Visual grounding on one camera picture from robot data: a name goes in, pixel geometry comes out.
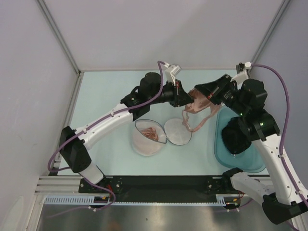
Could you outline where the teal plastic basin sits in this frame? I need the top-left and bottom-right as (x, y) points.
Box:
(214, 106), (266, 173)

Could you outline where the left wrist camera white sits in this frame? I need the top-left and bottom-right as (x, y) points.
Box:
(165, 64), (182, 83)

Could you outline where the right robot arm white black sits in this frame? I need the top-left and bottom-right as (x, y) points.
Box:
(195, 75), (308, 225)

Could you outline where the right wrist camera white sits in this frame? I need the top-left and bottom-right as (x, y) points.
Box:
(232, 62), (253, 84)

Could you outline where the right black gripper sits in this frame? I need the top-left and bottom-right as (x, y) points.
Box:
(194, 74), (249, 116)

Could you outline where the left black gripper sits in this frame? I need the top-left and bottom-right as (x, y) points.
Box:
(148, 79), (193, 107)

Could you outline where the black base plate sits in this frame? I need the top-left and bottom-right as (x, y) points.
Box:
(79, 175), (252, 203)

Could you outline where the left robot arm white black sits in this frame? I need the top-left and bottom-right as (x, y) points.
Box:
(59, 72), (194, 193)

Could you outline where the white mesh laundry bag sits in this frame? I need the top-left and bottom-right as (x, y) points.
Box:
(131, 118), (192, 156)

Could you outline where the pink satin bra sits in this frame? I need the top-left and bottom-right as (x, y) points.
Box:
(141, 127), (159, 141)
(181, 88), (221, 133)

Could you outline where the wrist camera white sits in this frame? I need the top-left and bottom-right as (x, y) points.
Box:
(165, 64), (182, 83)
(232, 62), (253, 84)

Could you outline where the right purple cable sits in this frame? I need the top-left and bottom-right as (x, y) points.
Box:
(251, 64), (306, 200)

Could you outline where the purple cable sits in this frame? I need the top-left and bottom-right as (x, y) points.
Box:
(251, 64), (306, 200)
(47, 60), (169, 172)

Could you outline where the white slotted cable duct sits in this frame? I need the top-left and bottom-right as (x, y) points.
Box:
(44, 194), (240, 207)

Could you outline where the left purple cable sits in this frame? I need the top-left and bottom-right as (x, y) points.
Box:
(47, 60), (169, 172)

